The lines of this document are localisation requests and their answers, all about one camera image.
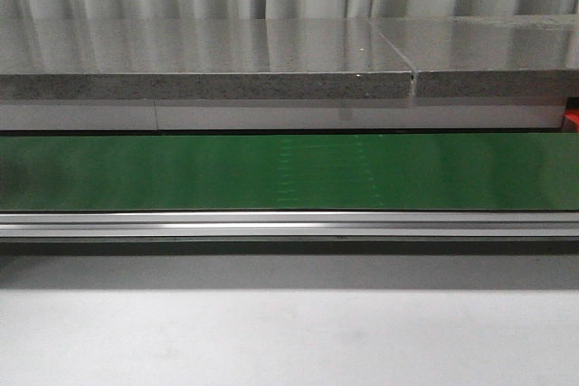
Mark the white base panel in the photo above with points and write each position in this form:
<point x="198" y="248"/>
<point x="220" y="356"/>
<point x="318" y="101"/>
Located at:
<point x="261" y="114"/>

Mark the grey stone slab left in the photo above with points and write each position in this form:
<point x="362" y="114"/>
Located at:
<point x="122" y="59"/>

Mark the grey stone slab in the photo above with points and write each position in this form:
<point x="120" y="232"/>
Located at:
<point x="122" y="59"/>
<point x="523" y="56"/>

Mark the green conveyor belt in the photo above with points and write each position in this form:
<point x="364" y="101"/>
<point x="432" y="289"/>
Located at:
<point x="438" y="172"/>

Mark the grey stone slab right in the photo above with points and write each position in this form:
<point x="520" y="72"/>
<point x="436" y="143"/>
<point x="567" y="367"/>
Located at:
<point x="523" y="56"/>

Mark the red plastic tray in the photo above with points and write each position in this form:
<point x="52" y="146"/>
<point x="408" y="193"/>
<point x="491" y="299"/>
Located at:
<point x="571" y="121"/>

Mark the aluminium conveyor frame rail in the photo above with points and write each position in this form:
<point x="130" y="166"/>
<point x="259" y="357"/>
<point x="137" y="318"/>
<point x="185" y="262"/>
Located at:
<point x="323" y="225"/>

